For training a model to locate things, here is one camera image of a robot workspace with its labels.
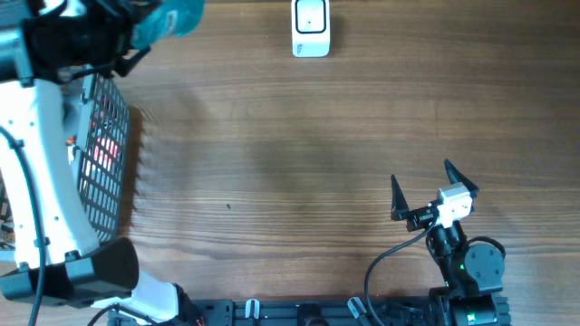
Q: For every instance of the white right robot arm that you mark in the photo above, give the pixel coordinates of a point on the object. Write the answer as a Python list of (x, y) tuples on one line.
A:
[(471, 268)]

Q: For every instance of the grey plastic mesh basket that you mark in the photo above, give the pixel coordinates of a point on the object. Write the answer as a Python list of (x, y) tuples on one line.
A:
[(97, 125)]

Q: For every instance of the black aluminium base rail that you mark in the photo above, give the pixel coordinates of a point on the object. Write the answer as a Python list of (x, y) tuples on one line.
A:
[(317, 312)]

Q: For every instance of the blue mouthwash bottle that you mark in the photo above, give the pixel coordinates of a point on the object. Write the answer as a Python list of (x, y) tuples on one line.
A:
[(173, 18)]

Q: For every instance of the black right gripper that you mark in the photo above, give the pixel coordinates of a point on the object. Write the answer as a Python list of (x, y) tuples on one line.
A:
[(420, 216)]

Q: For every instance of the white barcode scanner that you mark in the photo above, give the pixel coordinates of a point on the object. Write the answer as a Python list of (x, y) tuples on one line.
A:
[(311, 28)]

